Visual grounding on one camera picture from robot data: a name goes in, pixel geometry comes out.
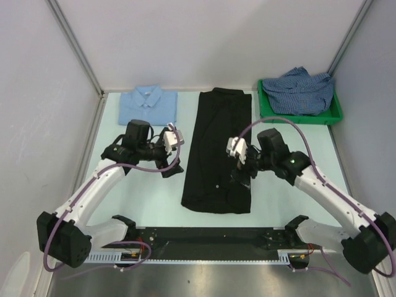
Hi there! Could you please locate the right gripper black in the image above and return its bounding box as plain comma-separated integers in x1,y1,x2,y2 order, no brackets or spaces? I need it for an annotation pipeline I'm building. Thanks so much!
230,145,274,189

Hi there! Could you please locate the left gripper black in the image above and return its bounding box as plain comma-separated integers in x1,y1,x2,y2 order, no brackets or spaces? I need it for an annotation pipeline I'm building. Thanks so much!
138,128,184,178

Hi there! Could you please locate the black long sleeve shirt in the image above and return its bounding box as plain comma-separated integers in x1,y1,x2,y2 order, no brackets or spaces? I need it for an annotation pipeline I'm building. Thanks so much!
181,88,252,214

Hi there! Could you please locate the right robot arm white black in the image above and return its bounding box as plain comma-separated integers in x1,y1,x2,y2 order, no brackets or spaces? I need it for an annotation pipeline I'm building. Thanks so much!
226,128,395,274

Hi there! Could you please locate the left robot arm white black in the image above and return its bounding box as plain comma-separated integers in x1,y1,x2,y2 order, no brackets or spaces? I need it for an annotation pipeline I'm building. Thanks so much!
37,119,184,272

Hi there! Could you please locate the folded light blue shirt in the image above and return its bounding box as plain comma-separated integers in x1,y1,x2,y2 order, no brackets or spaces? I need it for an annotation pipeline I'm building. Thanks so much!
118,85,178,126

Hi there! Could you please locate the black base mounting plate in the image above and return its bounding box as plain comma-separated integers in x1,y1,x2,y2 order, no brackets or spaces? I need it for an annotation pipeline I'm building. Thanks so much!
101,226,324,261

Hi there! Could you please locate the blue checkered shirt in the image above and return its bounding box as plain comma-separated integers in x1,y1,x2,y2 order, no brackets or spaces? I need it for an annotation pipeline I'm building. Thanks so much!
262,67,335,116

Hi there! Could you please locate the green plastic bin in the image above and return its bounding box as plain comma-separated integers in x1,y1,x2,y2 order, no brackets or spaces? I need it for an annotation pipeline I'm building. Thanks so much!
257,79,343,126

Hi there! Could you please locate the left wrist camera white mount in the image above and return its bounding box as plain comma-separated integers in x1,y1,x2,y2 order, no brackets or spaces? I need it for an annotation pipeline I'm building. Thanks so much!
163,123,184,155

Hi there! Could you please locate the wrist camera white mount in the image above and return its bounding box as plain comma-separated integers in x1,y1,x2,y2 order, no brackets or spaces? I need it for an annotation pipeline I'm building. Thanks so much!
226,137,248,165
163,123,184,155

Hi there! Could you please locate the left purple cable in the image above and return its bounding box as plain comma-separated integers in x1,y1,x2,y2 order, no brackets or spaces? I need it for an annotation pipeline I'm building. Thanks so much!
43,123,183,281

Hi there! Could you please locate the purple cable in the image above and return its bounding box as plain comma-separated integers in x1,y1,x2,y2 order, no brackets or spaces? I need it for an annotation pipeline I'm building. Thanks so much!
43,123,183,281
231,116,396,287

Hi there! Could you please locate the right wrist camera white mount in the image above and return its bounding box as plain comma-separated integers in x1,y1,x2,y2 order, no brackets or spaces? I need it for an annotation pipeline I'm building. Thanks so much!
226,137,248,165

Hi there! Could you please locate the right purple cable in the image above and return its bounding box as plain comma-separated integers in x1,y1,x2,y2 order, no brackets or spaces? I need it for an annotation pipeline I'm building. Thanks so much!
231,116,396,287

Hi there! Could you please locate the aluminium frame rail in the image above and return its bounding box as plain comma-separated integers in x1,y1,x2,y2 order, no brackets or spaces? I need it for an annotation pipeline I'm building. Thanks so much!
50,223,382,254

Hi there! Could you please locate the white slotted cable duct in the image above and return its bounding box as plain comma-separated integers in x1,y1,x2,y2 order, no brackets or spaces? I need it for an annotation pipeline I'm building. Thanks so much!
67,251,122,262

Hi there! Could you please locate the left aluminium corner post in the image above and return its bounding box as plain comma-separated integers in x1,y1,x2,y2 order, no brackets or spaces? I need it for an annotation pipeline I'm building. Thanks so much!
46,0,105,97

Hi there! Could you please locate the aluminium corner post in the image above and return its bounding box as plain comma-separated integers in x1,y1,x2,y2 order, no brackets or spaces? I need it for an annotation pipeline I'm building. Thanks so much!
327,0,375,76
46,0,105,97

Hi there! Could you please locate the right aluminium corner post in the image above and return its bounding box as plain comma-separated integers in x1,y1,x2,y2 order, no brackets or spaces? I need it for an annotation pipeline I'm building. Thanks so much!
327,0,375,76

